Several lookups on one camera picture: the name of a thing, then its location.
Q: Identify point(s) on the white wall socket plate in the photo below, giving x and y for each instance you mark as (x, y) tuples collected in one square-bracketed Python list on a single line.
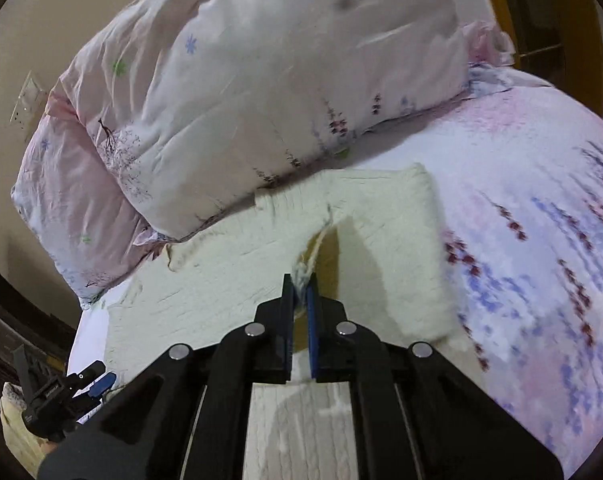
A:
[(27, 100)]

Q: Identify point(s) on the cream knitted sweater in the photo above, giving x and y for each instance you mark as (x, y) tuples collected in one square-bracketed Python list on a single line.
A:
[(216, 280)]

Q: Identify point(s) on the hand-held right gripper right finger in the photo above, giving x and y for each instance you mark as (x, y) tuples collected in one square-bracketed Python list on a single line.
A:
[(312, 322)]

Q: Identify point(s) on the yellow wooden bed frame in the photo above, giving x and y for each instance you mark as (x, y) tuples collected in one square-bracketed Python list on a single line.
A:
[(501, 5)]

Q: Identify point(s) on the dark wooden furniture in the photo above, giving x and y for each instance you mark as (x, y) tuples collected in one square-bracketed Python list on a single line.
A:
[(11, 320)]

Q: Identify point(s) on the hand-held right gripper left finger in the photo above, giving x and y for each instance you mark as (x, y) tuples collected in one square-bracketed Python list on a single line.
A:
[(287, 317)]

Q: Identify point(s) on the white floral pillow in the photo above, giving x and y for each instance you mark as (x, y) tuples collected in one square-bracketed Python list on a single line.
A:
[(261, 75)]

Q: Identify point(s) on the floral bed sheet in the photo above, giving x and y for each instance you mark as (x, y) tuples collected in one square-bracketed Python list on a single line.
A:
[(521, 220)]

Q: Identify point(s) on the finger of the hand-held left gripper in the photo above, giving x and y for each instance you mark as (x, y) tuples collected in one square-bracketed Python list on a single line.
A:
[(87, 372), (103, 384)]

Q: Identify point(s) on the pink floral pillow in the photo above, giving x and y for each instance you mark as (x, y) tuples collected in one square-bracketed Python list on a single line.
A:
[(76, 185)]

